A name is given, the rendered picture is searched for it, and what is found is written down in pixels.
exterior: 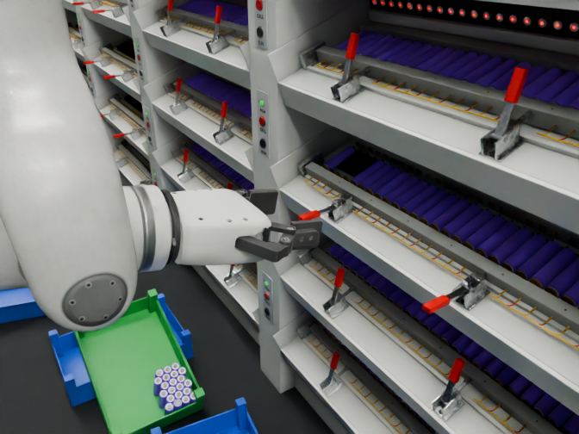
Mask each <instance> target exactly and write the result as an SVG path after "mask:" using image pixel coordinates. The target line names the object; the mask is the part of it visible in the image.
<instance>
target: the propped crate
mask: <svg viewBox="0 0 579 434"><path fill-rule="evenodd" d="M73 332H74V336H75V339H76V340H77V343H78V348H79V350H80V353H81V356H82V358H83V360H84V365H85V368H86V370H87V373H88V375H89V377H90V382H91V385H92V388H93V389H94V392H95V395H96V399H97V402H98V405H99V408H100V409H101V412H102V415H103V419H104V422H105V424H106V427H107V429H108V432H109V434H150V433H151V432H150V430H151V429H153V428H156V427H160V429H161V428H163V427H165V426H167V425H170V424H172V423H174V422H176V421H178V420H179V419H183V418H185V417H187V416H189V415H191V414H192V413H194V412H198V411H200V410H202V406H203V402H204V398H205V393H204V391H203V389H202V387H199V386H198V384H197V382H196V378H195V376H194V375H193V373H192V371H191V369H190V366H189V364H188V362H187V360H186V358H185V356H184V354H183V352H182V350H181V347H180V345H179V343H178V341H177V339H176V337H175V335H174V332H173V330H172V329H171V326H170V324H169V322H168V320H167V318H166V316H165V313H164V311H163V309H162V307H161V306H160V304H159V301H158V294H157V291H156V289H155V288H154V289H151V290H148V291H147V297H144V298H141V299H138V300H137V301H132V303H131V304H130V306H129V308H128V310H127V311H126V312H125V313H124V314H123V315H122V316H121V317H120V318H119V319H118V320H117V321H116V322H115V323H113V324H112V325H109V326H107V327H105V328H103V329H100V330H97V331H93V332H75V331H73ZM173 363H178V364H179V368H181V367H184V368H186V376H185V380H188V379H189V380H191V381H192V386H191V393H192V392H193V394H194V395H195V398H196V402H194V403H192V404H189V405H187V406H185V407H183V408H181V409H178V410H176V411H175V412H172V413H169V414H167V415H165V409H160V408H159V396H155V395H154V394H153V383H154V379H155V372H156V370H158V369H162V370H163V371H164V367H165V366H170V367H171V366H172V364H173Z"/></svg>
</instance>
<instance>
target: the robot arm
mask: <svg viewBox="0 0 579 434"><path fill-rule="evenodd" d="M277 197H278V191H277V190H276V189H251V190H248V194H247V191H246V190H244V189H237V190H235V191H233V190H231V189H195V190H186V191H178V192H171V193H170V192H169V191H168V190H166V189H159V188H158V187H157V186H155V185H145V184H137V185H135V186H122V183H121V177H120V174H119V171H118V167H117V164H116V161H115V155H114V153H113V150H112V147H111V144H110V142H109V137H108V135H107V132H106V129H105V126H104V125H103V120H102V118H101V116H100V114H99V111H98V109H97V106H96V103H95V101H94V98H93V96H92V94H91V92H90V89H89V87H88V84H87V83H86V81H85V79H84V76H83V74H82V72H81V70H80V67H79V65H78V61H77V58H76V55H75V52H74V49H73V46H72V40H71V36H70V33H69V28H68V24H67V20H66V16H65V9H64V4H63V0H0V291H1V290H8V289H15V288H29V289H30V291H31V293H32V295H33V297H34V300H35V302H36V303H37V305H38V306H39V308H40V310H41V311H42V312H43V313H44V314H45V315H46V316H47V317H48V318H49V319H51V320H52V321H53V322H54V323H56V324H58V325H59V326H62V327H64V328H66V329H69V330H72V331H75V332H93V331H97V330H100V329H103V328H105V327H107V326H110V325H112V324H113V323H115V322H116V321H117V320H118V319H119V318H120V317H121V316H122V315H123V314H124V313H125V312H126V311H127V310H128V308H129V306H130V304H131V303H132V301H133V298H134V295H135V291H136V287H137V280H138V273H141V272H148V271H155V270H162V269H163V268H164V267H165V266H166V265H167V264H172V263H174V262H175V263H176V264H184V265H223V264H246V263H254V262H259V261H263V260H264V259H266V260H268V261H271V262H273V263H277V262H279V261H280V260H281V259H283V258H284V257H287V256H288V255H289V254H290V253H291V252H292V251H293V250H301V249H308V248H315V247H317V246H318V244H319V241H320V236H321V229H322V226H323V222H322V221H321V220H300V221H291V222H290V226H289V225H284V224H280V223H275V222H270V220H269V219H268V217H267V216H266V215H267V214H274V213H275V211H276V205H277ZM263 228H264V229H265V231H264V237H263V241H262V240H260V239H257V236H258V233H260V232H261V231H263ZM271 231H273V232H278V233H282V236H281V237H280V239H279V242H272V241H269V237H270V232H271Z"/></svg>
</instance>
